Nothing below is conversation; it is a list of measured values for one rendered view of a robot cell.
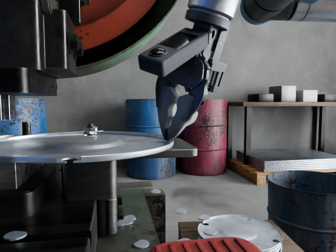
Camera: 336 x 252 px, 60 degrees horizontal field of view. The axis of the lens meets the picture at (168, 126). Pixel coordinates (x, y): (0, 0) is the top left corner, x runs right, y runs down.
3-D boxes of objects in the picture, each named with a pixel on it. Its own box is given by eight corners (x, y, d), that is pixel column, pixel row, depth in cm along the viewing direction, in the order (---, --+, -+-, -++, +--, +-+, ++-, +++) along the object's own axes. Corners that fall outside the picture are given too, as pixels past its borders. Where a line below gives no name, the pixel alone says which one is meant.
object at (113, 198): (178, 202, 58) (178, 134, 57) (198, 234, 44) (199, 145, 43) (44, 211, 53) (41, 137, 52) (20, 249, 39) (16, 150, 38)
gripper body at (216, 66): (217, 97, 52) (241, 28, 49) (195, 96, 44) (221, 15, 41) (182, 84, 55) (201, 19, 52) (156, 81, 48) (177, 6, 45)
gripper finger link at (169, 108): (180, 137, 54) (195, 90, 52) (163, 141, 49) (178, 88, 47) (167, 131, 56) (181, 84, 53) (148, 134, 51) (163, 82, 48)
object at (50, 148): (-79, 169, 30) (-80, 161, 30) (15, 136, 58) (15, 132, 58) (195, 159, 35) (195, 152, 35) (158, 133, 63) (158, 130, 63)
